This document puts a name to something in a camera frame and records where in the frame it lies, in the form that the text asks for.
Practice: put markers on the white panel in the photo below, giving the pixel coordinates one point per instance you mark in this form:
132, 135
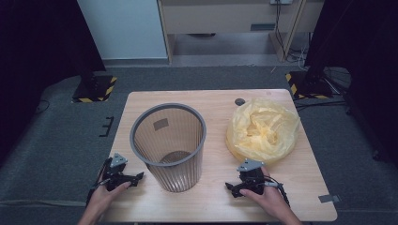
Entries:
122, 28

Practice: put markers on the round dark table grommet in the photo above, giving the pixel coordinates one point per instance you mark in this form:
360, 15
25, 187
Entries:
240, 102

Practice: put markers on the black bracket on floor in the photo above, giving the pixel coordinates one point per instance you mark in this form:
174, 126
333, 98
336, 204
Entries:
108, 126

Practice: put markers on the grey tape strip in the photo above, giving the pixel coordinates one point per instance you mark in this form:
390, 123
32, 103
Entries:
328, 198

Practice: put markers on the person's left hand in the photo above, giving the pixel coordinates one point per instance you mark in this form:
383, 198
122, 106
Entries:
101, 200

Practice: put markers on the person's right hand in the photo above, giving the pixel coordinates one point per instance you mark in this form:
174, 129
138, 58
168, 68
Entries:
272, 200

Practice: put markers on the black curtain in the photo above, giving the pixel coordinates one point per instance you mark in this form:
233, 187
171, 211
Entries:
37, 56
359, 47

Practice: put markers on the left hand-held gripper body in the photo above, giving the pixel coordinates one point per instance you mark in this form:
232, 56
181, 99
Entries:
114, 175

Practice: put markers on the black stand base hazard stripes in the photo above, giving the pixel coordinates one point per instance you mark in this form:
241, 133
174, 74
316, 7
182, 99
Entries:
95, 89
308, 86

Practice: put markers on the yellow plastic trash bag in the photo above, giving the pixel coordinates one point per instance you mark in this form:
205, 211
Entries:
263, 129

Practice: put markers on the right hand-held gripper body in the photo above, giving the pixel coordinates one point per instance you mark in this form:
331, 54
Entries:
253, 179

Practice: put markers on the light wooden desk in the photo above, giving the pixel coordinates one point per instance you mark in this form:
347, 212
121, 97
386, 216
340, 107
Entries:
219, 17

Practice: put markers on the translucent ribbed trash bin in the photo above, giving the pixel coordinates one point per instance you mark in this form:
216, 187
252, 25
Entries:
169, 137

